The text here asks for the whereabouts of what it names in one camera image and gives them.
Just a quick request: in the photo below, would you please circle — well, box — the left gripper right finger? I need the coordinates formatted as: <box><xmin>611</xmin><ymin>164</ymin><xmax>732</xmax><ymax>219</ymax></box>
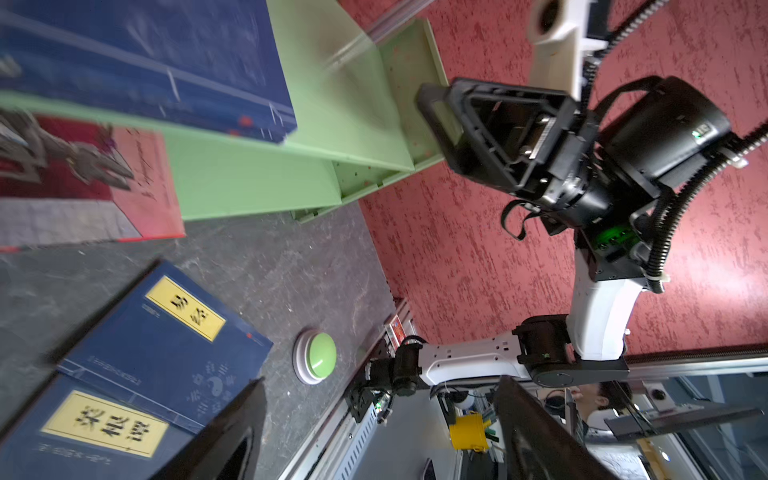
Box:
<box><xmin>494</xmin><ymin>376</ymin><xmax>615</xmax><ymax>480</ymax></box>

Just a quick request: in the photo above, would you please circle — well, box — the yellow cup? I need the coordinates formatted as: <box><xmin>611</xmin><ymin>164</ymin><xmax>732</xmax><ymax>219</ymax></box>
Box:
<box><xmin>449</xmin><ymin>412</ymin><xmax>491</xmax><ymax>453</ymax></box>

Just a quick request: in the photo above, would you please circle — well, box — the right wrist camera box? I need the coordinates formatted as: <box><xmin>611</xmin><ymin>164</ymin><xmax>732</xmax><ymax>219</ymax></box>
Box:
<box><xmin>526</xmin><ymin>0</ymin><xmax>611</xmax><ymax>100</ymax></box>

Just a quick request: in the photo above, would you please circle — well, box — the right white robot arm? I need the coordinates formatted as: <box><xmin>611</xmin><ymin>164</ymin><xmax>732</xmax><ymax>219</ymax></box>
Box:
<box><xmin>345</xmin><ymin>76</ymin><xmax>732</xmax><ymax>420</ymax></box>

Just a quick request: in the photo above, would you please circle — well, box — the red card pack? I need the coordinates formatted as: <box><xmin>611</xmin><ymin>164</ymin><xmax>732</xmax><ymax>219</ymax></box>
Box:
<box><xmin>385</xmin><ymin>314</ymin><xmax>407</xmax><ymax>350</ymax></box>

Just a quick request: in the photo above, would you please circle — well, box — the green push button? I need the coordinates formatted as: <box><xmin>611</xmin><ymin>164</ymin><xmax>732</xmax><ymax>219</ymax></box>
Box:
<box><xmin>293</xmin><ymin>329</ymin><xmax>337</xmax><ymax>386</ymax></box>

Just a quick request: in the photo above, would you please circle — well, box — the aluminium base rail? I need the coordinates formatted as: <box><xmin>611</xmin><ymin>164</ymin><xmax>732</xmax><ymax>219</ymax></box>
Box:
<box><xmin>279</xmin><ymin>298</ymin><xmax>418</xmax><ymax>479</ymax></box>

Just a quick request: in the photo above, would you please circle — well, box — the right aluminium corner post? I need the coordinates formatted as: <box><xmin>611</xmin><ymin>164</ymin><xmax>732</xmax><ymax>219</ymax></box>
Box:
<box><xmin>324</xmin><ymin>0</ymin><xmax>433</xmax><ymax>73</ymax></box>

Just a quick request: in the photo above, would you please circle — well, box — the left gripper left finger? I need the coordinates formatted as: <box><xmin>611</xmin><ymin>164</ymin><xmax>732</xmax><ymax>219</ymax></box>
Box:
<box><xmin>153</xmin><ymin>378</ymin><xmax>267</xmax><ymax>479</ymax></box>

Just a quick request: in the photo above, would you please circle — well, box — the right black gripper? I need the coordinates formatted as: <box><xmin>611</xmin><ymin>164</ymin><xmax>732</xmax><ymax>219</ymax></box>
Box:
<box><xmin>416</xmin><ymin>76</ymin><xmax>731</xmax><ymax>240</ymax></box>

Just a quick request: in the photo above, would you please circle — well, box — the green wooden shelf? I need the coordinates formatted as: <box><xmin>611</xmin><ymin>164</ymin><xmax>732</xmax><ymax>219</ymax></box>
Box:
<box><xmin>1</xmin><ymin>1</ymin><xmax>446</xmax><ymax>222</ymax></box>

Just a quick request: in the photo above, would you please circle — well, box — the pink illustrated book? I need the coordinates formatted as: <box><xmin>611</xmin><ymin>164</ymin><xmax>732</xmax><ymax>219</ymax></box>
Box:
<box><xmin>1</xmin><ymin>109</ymin><xmax>185</xmax><ymax>252</ymax></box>

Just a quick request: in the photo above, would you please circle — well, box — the blue book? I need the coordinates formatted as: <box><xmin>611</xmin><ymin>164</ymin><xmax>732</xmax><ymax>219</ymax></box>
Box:
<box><xmin>1</xmin><ymin>0</ymin><xmax>297</xmax><ymax>144</ymax></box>
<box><xmin>1</xmin><ymin>374</ymin><xmax>194</xmax><ymax>479</ymax></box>
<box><xmin>58</xmin><ymin>261</ymin><xmax>273</xmax><ymax>433</ymax></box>

